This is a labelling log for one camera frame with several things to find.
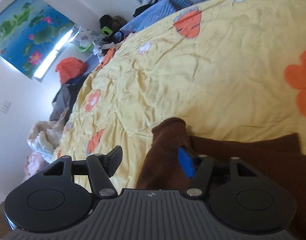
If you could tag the dark grey clothes heap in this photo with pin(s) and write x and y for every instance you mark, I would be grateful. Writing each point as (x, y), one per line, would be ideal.
(66, 98)

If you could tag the orange red cloth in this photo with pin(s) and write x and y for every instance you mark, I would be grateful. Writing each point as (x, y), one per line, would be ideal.
(70, 68)

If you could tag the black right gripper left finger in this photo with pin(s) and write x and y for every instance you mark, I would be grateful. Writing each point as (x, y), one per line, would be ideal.
(100, 168)

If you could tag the white wall switch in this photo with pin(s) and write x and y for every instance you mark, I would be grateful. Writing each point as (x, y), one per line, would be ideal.
(5, 107)

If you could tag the blue lotus wall picture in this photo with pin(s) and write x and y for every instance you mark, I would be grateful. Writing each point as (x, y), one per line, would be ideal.
(29, 31)

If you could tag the cream crumpled blanket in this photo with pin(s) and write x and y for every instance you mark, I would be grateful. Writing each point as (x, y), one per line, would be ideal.
(43, 139)

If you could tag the blue quilted blanket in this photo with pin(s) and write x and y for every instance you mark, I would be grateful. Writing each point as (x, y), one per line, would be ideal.
(153, 14)

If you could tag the green plastic object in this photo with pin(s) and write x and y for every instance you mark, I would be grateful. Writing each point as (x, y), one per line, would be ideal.
(106, 31)

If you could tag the yellow floral bed quilt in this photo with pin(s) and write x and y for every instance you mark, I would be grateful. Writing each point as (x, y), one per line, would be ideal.
(233, 70)

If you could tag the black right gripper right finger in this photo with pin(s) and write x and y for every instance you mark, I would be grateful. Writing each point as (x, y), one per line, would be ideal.
(205, 174)

